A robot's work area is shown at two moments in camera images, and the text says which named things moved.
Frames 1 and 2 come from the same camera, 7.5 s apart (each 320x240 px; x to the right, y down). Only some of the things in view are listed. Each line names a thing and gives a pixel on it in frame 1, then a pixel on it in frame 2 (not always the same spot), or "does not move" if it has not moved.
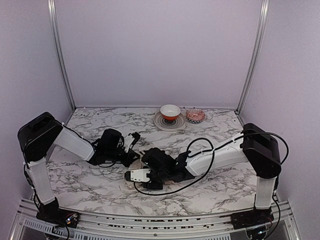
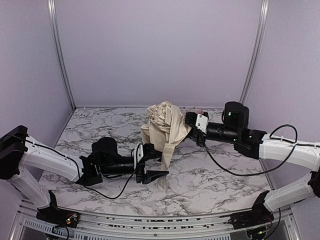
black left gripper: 130,157 → 140,167
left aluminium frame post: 53,14 does not move
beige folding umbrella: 136,164 → 165,126
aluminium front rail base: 206,227 does not move
